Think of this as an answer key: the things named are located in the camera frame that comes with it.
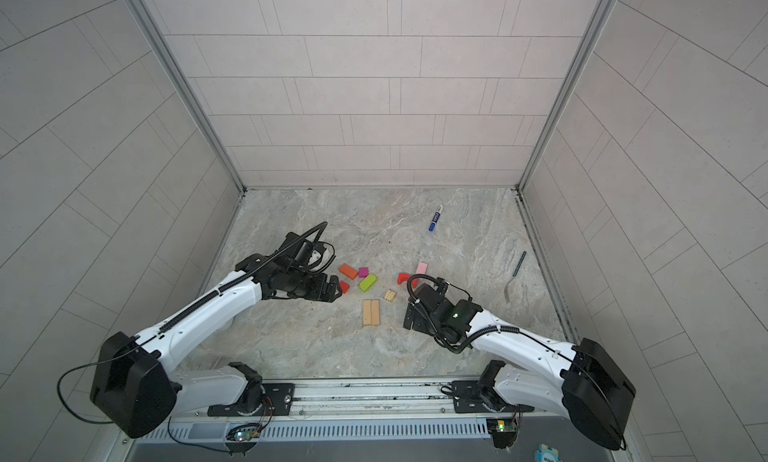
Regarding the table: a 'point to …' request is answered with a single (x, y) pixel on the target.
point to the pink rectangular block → (421, 268)
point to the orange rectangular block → (349, 271)
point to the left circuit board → (245, 431)
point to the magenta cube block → (363, 272)
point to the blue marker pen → (435, 218)
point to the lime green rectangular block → (367, 283)
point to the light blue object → (546, 454)
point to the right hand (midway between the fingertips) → (415, 327)
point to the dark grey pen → (519, 263)
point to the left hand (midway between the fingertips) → (337, 288)
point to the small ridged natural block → (390, 295)
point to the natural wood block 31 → (367, 311)
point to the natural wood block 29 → (375, 312)
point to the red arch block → (403, 277)
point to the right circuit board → (504, 432)
